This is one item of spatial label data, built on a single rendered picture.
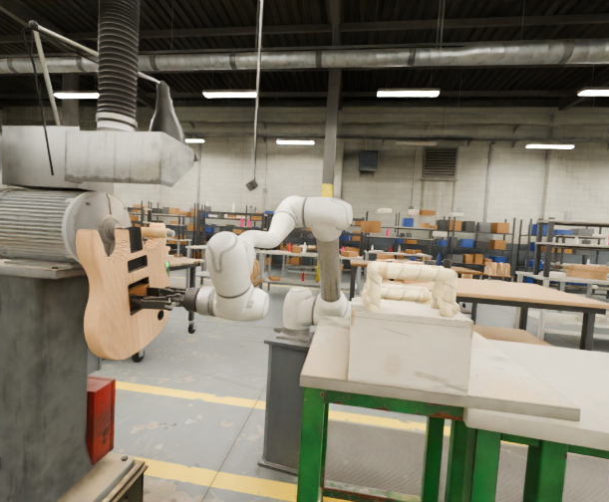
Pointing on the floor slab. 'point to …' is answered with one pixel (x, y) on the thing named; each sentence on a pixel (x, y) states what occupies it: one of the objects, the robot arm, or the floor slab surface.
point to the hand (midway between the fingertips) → (141, 295)
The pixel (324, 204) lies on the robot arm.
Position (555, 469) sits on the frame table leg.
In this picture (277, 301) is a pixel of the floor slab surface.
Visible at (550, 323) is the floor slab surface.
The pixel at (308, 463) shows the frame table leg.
